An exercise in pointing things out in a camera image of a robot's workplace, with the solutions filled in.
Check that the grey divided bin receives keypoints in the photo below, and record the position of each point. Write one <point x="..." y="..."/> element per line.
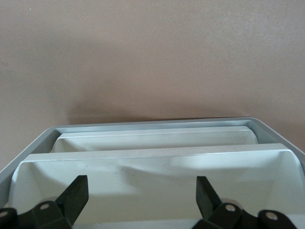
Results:
<point x="152" y="124"/>

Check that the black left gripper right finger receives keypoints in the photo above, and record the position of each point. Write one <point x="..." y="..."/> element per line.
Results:
<point x="206" y="198"/>

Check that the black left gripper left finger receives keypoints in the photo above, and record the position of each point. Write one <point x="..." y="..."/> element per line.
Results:
<point x="71" y="200"/>

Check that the white plastic drawer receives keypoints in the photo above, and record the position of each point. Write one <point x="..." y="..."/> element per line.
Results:
<point x="152" y="140"/>
<point x="147" y="190"/>

